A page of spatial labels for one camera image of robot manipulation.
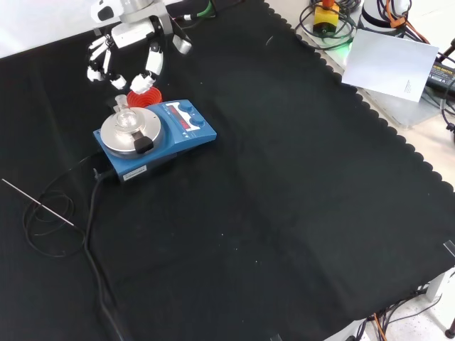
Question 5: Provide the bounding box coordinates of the black bench cloth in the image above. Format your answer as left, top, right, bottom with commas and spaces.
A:
0, 0, 455, 341

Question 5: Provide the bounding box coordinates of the clear round-bottom flask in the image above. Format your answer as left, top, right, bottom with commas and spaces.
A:
114, 94, 138, 131

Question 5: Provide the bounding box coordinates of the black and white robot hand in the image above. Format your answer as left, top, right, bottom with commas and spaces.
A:
85, 16, 176, 95

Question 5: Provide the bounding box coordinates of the green cable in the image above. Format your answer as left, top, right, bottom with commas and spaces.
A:
183, 0, 216, 21

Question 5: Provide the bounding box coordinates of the orange cable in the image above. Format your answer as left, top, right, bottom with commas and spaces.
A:
371, 313, 389, 341

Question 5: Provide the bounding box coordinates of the pale board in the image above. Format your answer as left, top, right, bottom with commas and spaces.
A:
341, 28, 440, 104

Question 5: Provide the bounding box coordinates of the heater with blue base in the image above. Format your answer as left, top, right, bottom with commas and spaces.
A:
92, 99, 218, 184

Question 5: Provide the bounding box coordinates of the small black block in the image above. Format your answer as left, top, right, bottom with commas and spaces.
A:
132, 134, 155, 155

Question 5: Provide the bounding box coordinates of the yellow stop button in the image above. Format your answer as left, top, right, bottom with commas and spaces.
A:
313, 0, 342, 35

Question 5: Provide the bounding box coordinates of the thick black power cable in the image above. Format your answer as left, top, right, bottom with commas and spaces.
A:
82, 167, 135, 341

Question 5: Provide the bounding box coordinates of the black power adapter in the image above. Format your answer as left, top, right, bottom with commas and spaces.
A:
425, 60, 455, 95

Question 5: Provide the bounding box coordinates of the thin black probe cable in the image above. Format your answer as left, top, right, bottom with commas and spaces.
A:
22, 151, 107, 258

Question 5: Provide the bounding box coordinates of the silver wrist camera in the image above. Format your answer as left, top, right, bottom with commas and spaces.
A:
171, 23, 194, 55

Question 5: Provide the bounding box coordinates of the black looped cable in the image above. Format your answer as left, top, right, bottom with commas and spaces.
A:
296, 0, 358, 51

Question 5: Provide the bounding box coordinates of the thin metal probe rod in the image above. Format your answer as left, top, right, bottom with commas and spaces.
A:
1, 178, 76, 227

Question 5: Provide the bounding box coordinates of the red ribbed funnel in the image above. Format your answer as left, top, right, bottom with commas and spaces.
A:
126, 88, 164, 109

